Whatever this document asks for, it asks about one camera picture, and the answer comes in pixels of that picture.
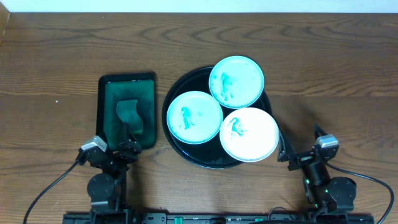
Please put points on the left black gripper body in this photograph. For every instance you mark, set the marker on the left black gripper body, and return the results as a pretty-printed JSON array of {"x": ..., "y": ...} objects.
[{"x": 115, "y": 154}]

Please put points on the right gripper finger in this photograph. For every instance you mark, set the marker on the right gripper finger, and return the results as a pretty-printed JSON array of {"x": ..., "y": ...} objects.
[
  {"x": 286, "y": 150},
  {"x": 318, "y": 131}
]

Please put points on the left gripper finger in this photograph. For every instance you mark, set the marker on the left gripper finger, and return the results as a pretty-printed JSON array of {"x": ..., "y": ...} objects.
[
  {"x": 127, "y": 136},
  {"x": 107, "y": 140}
]

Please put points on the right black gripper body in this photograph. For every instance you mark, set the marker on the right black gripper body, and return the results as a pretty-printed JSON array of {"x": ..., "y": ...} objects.
[{"x": 302, "y": 159}]

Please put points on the green sponge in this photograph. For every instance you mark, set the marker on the green sponge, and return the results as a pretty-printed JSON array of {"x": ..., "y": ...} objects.
[{"x": 127, "y": 113}]

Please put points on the white plate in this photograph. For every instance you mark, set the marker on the white plate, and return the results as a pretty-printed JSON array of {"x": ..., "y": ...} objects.
[
  {"x": 194, "y": 117},
  {"x": 236, "y": 82},
  {"x": 249, "y": 134}
]

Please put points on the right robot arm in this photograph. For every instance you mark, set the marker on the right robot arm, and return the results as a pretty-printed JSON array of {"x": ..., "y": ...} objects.
[{"x": 330, "y": 195}]

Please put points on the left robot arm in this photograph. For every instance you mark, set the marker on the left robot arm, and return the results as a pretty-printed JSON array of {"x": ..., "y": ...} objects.
[{"x": 108, "y": 189}]

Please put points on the black rectangular water tray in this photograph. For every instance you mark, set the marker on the black rectangular water tray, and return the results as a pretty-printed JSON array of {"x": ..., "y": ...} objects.
[{"x": 128, "y": 86}]

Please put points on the round black tray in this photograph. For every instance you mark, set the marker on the round black tray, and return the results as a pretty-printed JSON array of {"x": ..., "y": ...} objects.
[{"x": 209, "y": 154}]

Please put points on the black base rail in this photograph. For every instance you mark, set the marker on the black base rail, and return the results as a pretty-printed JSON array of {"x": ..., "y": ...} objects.
[{"x": 162, "y": 218}]

